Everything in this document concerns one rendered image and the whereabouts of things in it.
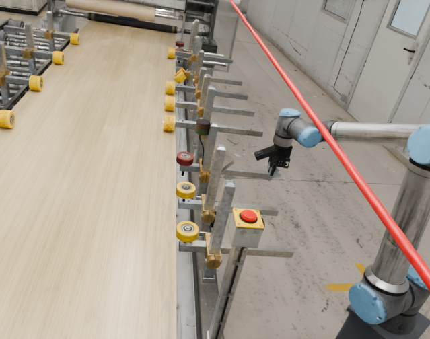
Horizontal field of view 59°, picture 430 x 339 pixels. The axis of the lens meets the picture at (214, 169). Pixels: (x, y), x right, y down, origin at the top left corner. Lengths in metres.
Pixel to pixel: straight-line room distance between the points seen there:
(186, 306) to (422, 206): 0.88
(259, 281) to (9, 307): 1.67
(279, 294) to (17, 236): 1.63
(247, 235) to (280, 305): 1.52
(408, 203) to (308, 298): 1.36
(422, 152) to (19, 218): 1.28
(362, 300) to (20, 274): 1.12
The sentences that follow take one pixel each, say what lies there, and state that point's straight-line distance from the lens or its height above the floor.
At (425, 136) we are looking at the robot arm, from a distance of 1.26.
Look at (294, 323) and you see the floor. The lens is 2.39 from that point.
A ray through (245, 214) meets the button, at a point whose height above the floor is 1.23.
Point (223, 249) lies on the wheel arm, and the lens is 1.42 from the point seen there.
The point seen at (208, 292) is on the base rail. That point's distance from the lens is 1.45.
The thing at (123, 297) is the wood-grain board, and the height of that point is 0.90.
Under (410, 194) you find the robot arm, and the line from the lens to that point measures 1.32.
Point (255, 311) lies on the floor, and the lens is 2.36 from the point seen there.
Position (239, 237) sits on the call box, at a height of 1.18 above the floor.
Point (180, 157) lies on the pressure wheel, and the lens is 1.75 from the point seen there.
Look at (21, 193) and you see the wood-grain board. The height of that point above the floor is 0.90.
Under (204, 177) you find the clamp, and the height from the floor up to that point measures 0.85.
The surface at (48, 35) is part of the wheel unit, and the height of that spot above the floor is 0.95.
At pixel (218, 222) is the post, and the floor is 0.99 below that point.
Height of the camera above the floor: 1.80
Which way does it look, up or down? 32 degrees down
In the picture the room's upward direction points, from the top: 12 degrees clockwise
